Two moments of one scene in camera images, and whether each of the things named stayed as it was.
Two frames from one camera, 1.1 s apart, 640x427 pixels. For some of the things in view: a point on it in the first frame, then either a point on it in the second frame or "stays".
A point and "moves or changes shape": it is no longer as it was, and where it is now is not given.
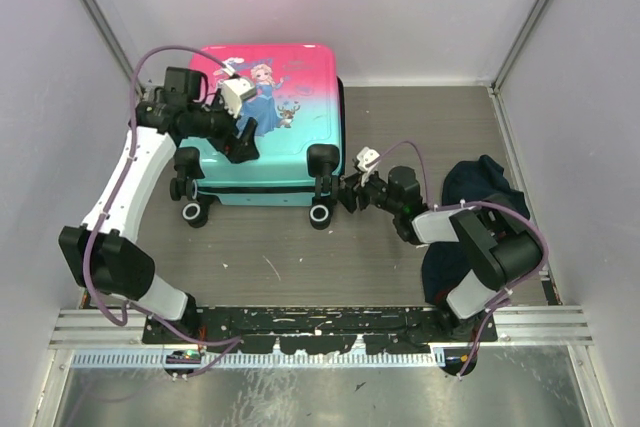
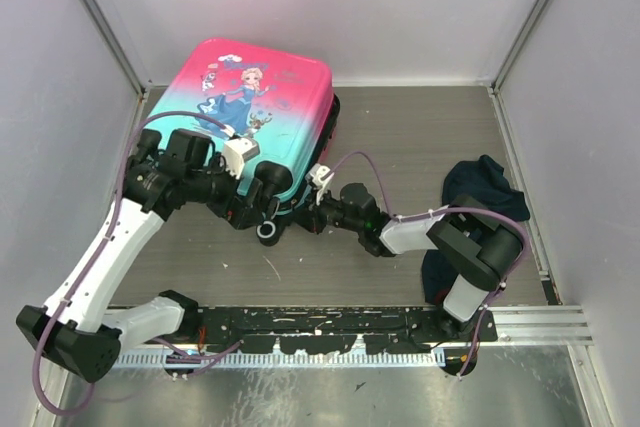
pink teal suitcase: [299, 112] moves or changes shape
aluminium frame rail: [516, 328] stays
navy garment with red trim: [477, 180] stays
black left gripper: [243, 149] → [240, 213]
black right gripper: [347, 194] → [316, 222]
